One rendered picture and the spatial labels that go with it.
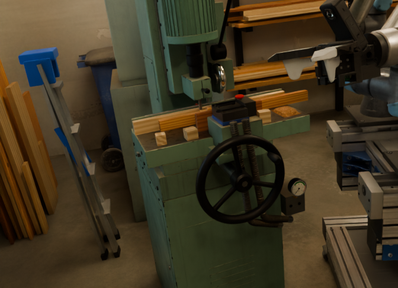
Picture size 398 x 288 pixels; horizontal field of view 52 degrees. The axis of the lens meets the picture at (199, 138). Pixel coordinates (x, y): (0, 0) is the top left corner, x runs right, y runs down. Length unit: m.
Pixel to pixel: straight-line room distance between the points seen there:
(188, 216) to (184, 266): 0.20
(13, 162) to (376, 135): 1.98
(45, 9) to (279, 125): 2.75
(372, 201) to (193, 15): 0.78
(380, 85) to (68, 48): 3.15
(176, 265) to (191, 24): 0.84
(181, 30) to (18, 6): 2.63
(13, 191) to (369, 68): 2.22
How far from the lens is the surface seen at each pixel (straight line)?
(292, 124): 1.49
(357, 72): 0.84
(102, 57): 3.19
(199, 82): 1.43
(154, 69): 1.62
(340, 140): 1.73
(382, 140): 1.75
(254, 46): 3.99
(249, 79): 3.59
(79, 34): 3.81
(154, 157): 1.33
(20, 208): 2.75
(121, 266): 2.37
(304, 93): 1.67
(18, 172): 2.70
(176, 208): 1.43
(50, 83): 2.09
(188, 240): 1.50
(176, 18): 1.37
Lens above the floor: 1.38
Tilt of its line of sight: 21 degrees down
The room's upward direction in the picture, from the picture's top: 7 degrees counter-clockwise
